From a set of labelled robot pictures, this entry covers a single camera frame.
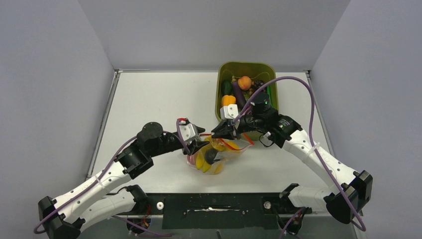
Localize black toy fruit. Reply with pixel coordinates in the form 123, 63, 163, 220
204, 148, 218, 165

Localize clear zip bag orange zipper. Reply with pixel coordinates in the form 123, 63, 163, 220
187, 133, 254, 175

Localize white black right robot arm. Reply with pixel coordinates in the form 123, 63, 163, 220
211, 93, 373, 224

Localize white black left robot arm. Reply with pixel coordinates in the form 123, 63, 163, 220
34, 118, 208, 239

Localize purple toy eggplant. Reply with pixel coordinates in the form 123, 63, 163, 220
232, 81, 246, 109

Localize orange toy bell pepper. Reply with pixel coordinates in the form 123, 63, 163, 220
221, 95, 236, 107

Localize dark purple toy grapes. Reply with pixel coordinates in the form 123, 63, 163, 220
251, 80, 265, 92

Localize orange pink toy peach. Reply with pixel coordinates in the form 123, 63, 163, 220
237, 76, 252, 91

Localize long green toy bean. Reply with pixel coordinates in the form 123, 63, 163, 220
266, 85, 272, 101

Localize dark green toy avocado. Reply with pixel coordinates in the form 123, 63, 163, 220
220, 80, 233, 96

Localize olive green plastic bin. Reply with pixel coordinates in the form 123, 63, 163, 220
215, 61, 276, 121

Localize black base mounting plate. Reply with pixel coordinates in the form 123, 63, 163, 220
127, 193, 313, 233

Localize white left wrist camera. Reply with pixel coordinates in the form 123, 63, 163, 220
176, 118, 200, 144

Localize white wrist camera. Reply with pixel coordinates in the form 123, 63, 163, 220
219, 104, 239, 120
176, 118, 200, 144

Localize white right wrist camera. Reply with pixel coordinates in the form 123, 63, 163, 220
219, 104, 239, 120

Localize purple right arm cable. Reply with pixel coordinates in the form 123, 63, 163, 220
232, 76, 367, 239

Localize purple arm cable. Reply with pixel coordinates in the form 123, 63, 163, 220
232, 76, 367, 239
33, 119, 192, 235

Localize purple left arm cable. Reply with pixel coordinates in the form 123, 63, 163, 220
33, 119, 192, 235

